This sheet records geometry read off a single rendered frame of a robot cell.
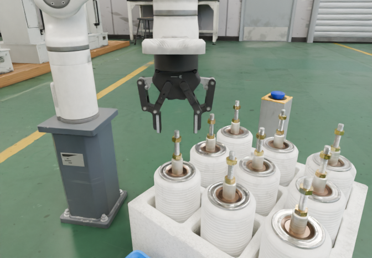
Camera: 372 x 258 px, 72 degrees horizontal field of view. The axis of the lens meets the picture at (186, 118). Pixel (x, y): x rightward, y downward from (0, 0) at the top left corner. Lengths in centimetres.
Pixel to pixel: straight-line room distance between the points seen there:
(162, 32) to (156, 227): 36
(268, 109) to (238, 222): 42
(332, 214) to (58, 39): 63
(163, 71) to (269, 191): 31
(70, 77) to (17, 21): 236
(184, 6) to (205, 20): 511
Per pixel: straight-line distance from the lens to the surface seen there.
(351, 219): 62
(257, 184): 54
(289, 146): 66
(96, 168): 71
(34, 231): 86
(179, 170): 52
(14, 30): 303
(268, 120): 81
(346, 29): 581
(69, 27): 68
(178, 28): 41
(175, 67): 41
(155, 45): 37
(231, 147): 67
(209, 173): 59
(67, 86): 65
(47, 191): 100
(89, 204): 77
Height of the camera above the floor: 55
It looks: 23 degrees down
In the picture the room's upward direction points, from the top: straight up
